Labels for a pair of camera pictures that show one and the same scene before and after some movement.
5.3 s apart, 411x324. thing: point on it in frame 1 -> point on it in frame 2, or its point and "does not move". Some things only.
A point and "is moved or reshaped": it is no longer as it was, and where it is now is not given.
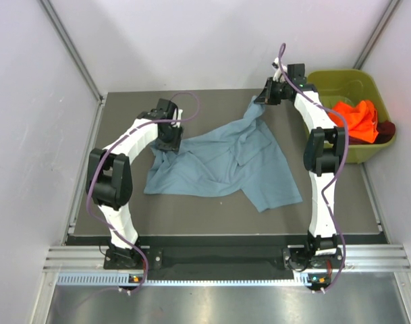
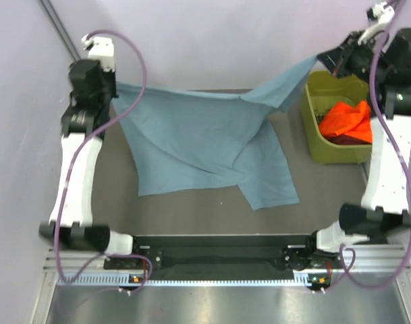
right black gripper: [264, 97] -> [336, 60]
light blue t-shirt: [246, 156] is moved or reshaped
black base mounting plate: [223, 254] does not move
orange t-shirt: [361, 117] does not move
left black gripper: [173, 146] -> [110, 76]
